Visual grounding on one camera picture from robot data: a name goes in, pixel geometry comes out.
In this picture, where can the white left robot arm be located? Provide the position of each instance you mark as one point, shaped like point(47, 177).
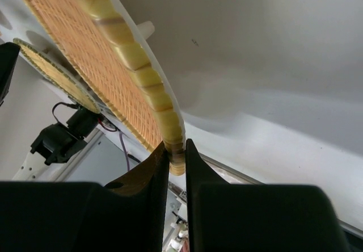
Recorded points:
point(58, 142)

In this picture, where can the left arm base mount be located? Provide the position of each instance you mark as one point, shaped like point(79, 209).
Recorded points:
point(176, 237)

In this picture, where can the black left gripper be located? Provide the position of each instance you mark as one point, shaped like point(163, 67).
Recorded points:
point(9, 55)

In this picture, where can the round green-rimmed bamboo tray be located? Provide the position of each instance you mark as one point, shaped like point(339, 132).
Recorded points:
point(66, 79)

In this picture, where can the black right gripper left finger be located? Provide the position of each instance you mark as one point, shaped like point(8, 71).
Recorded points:
point(127, 214)

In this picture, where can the square woven tray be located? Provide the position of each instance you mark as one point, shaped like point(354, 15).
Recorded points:
point(105, 47)

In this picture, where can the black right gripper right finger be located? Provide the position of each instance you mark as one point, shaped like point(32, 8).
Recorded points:
point(256, 217)

